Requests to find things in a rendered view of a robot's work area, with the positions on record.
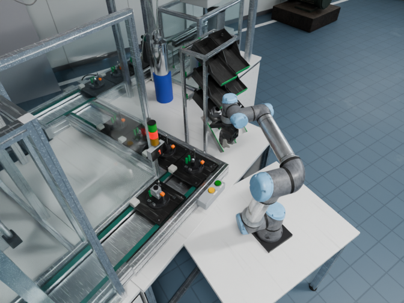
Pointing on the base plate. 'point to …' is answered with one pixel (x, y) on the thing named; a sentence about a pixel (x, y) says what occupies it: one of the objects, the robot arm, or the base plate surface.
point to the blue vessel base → (163, 88)
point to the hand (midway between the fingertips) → (223, 145)
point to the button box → (204, 199)
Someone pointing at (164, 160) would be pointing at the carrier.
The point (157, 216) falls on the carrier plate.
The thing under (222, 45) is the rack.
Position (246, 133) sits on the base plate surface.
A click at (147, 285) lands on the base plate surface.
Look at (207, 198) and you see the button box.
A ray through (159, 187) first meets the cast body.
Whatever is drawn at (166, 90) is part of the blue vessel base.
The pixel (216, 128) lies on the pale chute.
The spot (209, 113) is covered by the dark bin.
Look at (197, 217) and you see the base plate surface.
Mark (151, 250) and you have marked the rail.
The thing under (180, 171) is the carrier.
